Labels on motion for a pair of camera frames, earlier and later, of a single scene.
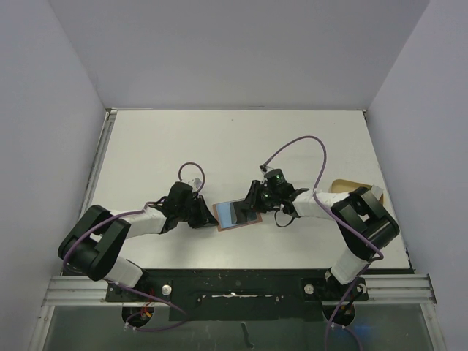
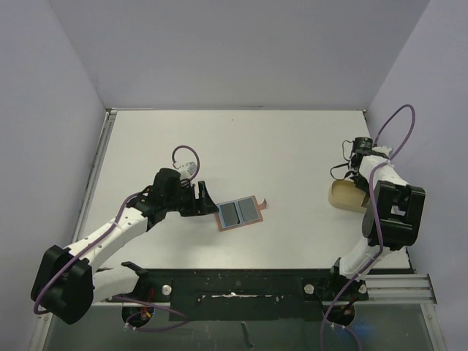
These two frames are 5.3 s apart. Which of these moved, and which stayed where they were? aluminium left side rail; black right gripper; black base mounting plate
Moved: black right gripper
Stayed: black base mounting plate; aluminium left side rail
